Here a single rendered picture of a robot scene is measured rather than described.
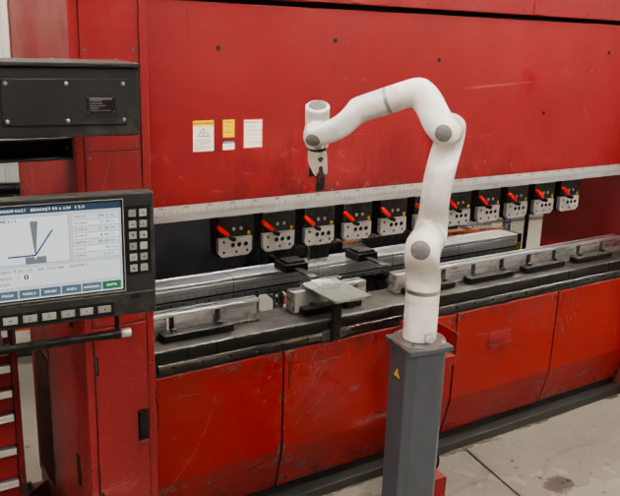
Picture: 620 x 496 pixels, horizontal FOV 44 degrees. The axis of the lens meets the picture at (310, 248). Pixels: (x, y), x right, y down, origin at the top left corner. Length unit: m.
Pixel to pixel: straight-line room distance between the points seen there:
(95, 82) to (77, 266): 0.50
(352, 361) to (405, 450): 0.71
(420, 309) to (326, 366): 0.81
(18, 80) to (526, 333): 2.92
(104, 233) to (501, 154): 2.25
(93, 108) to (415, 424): 1.54
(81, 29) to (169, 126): 0.54
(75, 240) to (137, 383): 0.82
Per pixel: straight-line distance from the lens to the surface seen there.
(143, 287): 2.25
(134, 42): 2.57
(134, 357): 2.78
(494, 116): 3.79
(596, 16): 4.25
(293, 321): 3.22
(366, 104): 2.57
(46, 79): 2.11
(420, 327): 2.68
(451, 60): 3.57
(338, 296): 3.15
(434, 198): 2.56
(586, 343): 4.61
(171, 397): 3.03
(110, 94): 2.14
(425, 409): 2.79
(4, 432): 3.18
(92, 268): 2.20
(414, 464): 2.88
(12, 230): 2.14
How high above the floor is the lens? 2.03
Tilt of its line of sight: 15 degrees down
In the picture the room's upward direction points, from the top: 2 degrees clockwise
